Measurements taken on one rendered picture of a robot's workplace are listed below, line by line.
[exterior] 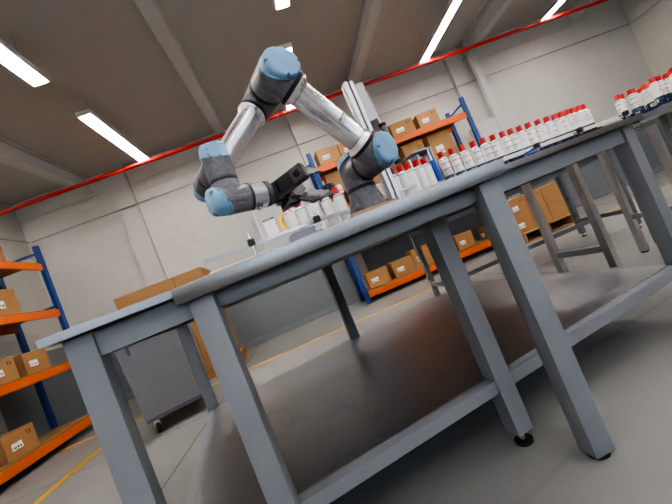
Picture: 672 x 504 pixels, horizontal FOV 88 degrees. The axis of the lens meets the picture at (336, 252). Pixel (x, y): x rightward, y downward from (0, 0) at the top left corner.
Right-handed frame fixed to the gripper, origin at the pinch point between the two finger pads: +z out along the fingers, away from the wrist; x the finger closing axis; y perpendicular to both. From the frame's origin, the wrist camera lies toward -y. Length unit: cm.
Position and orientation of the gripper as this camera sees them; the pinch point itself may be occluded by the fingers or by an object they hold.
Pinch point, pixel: (324, 180)
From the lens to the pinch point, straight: 108.4
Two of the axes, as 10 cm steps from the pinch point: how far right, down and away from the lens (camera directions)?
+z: 7.8, -2.5, 5.8
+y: -4.7, 3.8, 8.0
